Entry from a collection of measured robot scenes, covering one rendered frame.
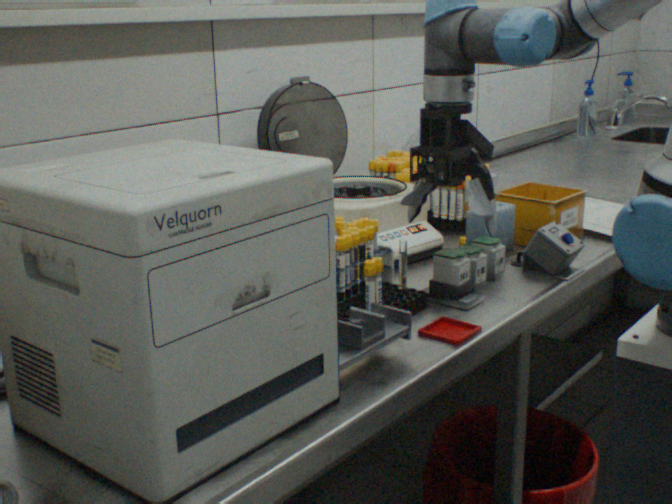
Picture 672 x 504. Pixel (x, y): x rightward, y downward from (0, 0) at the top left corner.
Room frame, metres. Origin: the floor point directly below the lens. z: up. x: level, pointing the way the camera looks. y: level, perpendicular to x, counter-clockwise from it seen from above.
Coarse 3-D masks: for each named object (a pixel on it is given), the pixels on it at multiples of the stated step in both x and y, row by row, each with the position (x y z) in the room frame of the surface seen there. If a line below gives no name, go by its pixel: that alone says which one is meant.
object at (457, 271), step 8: (464, 256) 1.21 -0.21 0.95; (440, 264) 1.20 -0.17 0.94; (448, 264) 1.19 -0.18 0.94; (456, 264) 1.18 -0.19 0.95; (464, 264) 1.19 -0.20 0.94; (440, 272) 1.20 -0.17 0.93; (448, 272) 1.19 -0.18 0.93; (456, 272) 1.18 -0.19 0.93; (464, 272) 1.19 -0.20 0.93; (440, 280) 1.20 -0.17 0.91; (448, 280) 1.19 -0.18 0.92; (456, 280) 1.18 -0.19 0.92; (464, 280) 1.19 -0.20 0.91
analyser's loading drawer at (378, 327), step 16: (352, 320) 1.00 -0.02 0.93; (368, 320) 0.98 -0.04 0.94; (384, 320) 0.97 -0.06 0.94; (400, 320) 1.01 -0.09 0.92; (352, 336) 0.94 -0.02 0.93; (368, 336) 0.97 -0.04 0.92; (384, 336) 0.97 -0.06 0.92; (400, 336) 0.99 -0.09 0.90; (352, 352) 0.92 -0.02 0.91; (368, 352) 0.93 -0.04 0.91
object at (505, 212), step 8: (496, 208) 1.41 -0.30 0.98; (504, 208) 1.41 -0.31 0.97; (512, 208) 1.43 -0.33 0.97; (472, 216) 1.38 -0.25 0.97; (504, 216) 1.41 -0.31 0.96; (512, 216) 1.43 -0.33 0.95; (472, 224) 1.38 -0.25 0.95; (480, 224) 1.37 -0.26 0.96; (504, 224) 1.41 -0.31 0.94; (512, 224) 1.43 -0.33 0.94; (472, 232) 1.38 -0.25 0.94; (480, 232) 1.37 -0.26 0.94; (488, 232) 1.38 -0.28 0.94; (496, 232) 1.39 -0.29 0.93; (504, 232) 1.41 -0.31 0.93; (512, 232) 1.43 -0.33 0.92; (504, 240) 1.41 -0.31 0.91; (512, 240) 1.43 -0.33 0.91; (512, 248) 1.43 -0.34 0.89; (512, 256) 1.41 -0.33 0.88
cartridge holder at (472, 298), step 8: (432, 280) 1.20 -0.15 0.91; (472, 280) 1.20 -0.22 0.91; (424, 288) 1.23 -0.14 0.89; (432, 288) 1.20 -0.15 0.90; (440, 288) 1.19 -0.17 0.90; (448, 288) 1.18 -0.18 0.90; (456, 288) 1.17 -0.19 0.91; (464, 288) 1.18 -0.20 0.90; (472, 288) 1.20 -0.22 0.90; (432, 296) 1.20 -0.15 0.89; (440, 296) 1.19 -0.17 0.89; (448, 296) 1.18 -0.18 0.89; (456, 296) 1.17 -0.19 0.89; (464, 296) 1.18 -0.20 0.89; (472, 296) 1.18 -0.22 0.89; (480, 296) 1.19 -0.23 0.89; (448, 304) 1.18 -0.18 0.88; (456, 304) 1.17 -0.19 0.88; (464, 304) 1.16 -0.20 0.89; (472, 304) 1.17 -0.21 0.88
